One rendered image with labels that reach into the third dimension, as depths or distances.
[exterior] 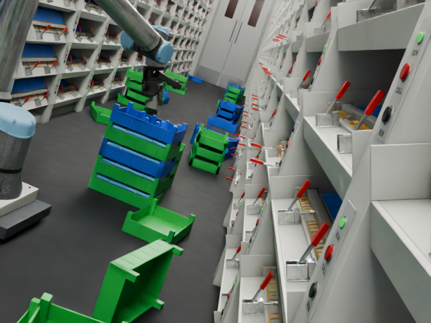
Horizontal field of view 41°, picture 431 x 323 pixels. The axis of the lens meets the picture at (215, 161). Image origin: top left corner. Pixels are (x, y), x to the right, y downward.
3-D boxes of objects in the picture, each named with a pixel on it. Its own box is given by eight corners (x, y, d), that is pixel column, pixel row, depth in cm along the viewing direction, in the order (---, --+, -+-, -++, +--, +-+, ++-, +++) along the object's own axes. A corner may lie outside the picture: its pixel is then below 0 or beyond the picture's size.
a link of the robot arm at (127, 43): (137, 33, 221) (161, 33, 230) (119, 24, 227) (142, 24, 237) (133, 56, 225) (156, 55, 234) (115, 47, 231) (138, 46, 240)
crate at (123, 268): (86, 331, 147) (112, 346, 145) (109, 261, 143) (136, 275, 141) (140, 297, 175) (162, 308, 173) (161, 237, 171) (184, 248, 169)
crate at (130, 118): (108, 120, 251) (114, 103, 249) (124, 117, 270) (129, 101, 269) (171, 145, 247) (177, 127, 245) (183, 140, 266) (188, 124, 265)
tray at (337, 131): (353, 218, 61) (351, 89, 59) (303, 138, 121) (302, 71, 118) (549, 213, 60) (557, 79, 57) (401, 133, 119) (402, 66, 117)
